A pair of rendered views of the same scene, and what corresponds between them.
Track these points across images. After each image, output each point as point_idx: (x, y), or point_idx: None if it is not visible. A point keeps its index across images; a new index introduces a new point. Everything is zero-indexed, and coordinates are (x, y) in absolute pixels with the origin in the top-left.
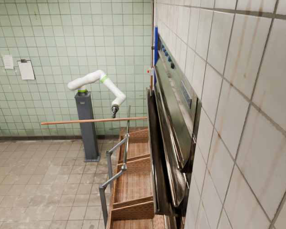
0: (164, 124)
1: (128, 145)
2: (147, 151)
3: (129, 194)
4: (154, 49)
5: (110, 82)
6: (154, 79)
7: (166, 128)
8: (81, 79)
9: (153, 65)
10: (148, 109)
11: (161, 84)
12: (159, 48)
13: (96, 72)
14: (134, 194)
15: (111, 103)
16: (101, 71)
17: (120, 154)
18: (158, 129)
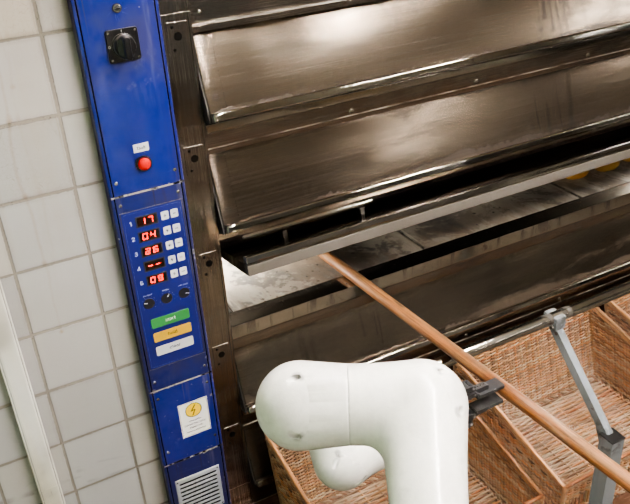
0: (563, 121)
1: None
2: (347, 495)
3: None
4: (145, 48)
5: None
6: (188, 213)
7: (589, 106)
8: (460, 488)
9: (219, 118)
10: (481, 186)
11: (486, 45)
12: (213, 7)
13: (346, 367)
14: (588, 436)
15: (358, 469)
16: (303, 360)
17: None
18: (557, 159)
